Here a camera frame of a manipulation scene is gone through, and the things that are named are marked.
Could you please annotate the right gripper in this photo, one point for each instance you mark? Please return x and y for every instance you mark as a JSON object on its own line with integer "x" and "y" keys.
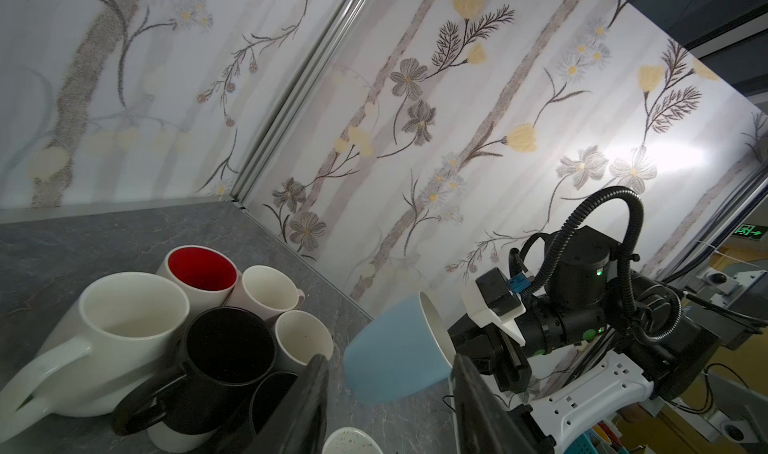
{"x": 571, "y": 310}

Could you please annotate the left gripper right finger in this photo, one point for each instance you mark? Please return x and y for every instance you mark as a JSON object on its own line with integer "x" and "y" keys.
{"x": 483, "y": 426}

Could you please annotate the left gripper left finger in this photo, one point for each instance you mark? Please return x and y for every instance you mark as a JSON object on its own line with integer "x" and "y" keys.
{"x": 299, "y": 423}

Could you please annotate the grey mug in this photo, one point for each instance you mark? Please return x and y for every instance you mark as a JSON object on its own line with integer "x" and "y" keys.
{"x": 300, "y": 336}

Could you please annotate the light blue mug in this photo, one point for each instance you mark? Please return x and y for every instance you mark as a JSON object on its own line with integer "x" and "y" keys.
{"x": 403, "y": 351}

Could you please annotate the black and white mug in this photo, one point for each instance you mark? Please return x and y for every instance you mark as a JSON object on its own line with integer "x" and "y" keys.
{"x": 223, "y": 354}

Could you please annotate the pink mug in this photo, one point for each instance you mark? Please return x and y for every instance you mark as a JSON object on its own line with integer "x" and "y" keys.
{"x": 265, "y": 292}

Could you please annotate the white speckled mug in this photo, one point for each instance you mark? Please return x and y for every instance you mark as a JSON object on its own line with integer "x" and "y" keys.
{"x": 110, "y": 340}

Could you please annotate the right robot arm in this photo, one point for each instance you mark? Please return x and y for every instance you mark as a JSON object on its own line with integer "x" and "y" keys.
{"x": 658, "y": 350}

